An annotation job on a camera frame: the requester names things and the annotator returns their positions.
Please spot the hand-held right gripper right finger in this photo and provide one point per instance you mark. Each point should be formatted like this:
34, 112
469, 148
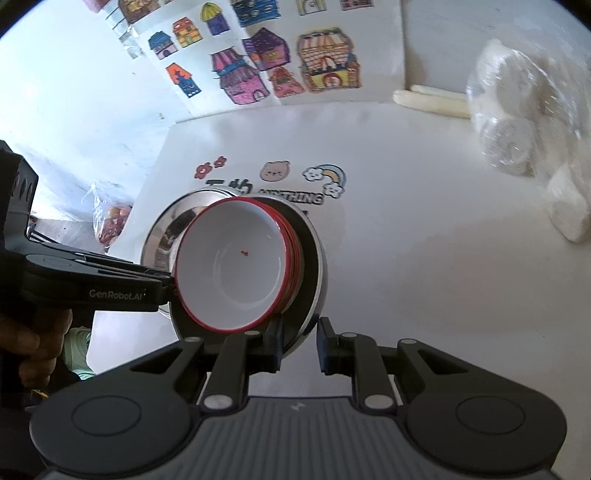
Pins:
323, 346

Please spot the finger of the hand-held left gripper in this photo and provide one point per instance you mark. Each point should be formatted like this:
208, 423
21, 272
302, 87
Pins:
138, 273

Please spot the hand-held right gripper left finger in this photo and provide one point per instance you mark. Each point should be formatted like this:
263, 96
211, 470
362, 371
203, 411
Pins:
279, 346

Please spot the stainless steel bowl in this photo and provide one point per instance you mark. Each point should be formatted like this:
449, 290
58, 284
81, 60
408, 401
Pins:
157, 235

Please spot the white red-rimmed bowl red speck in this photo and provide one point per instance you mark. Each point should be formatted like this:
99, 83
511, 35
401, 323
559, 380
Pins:
231, 267

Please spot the white red-rimmed bowl grey speck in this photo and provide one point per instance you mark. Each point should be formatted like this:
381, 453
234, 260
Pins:
288, 235

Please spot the person's left hand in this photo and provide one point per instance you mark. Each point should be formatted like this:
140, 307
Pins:
46, 341

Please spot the plastic bag with fruit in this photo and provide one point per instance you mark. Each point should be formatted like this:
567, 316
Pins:
111, 221

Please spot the teal cloth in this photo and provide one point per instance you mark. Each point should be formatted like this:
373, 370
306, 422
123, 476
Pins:
78, 350

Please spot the coloured houses drawing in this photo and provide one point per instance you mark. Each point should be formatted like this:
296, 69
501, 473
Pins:
277, 50

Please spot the rolled white paper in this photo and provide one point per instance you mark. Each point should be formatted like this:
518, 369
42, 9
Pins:
434, 101

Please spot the plastic bag of round buns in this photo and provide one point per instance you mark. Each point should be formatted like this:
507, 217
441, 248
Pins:
508, 115

